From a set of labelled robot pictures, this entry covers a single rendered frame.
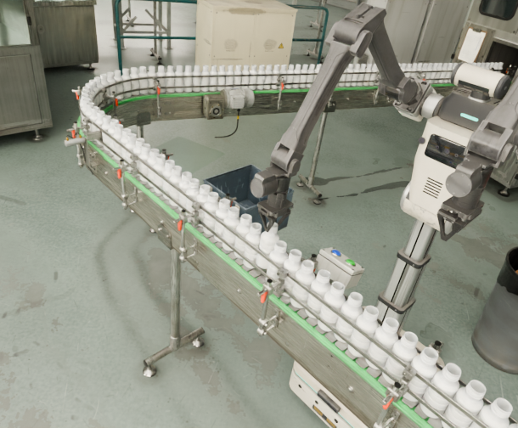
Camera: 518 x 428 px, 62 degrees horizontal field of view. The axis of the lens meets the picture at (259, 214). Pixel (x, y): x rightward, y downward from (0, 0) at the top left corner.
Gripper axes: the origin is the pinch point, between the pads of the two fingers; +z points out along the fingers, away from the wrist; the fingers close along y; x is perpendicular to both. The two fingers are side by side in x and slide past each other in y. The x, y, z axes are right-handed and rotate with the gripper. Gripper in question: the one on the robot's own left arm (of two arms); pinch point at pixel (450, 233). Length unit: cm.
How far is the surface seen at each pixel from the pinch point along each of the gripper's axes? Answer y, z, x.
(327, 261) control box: -2.2, 29.5, 31.2
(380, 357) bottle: -16.8, 34.5, -1.1
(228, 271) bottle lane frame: -20, 45, 59
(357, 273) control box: 1.0, 29.3, 21.5
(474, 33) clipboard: 376, 4, 158
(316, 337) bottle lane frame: -20.3, 41.2, 17.6
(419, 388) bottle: -17.4, 33.9, -12.9
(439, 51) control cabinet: 644, 76, 307
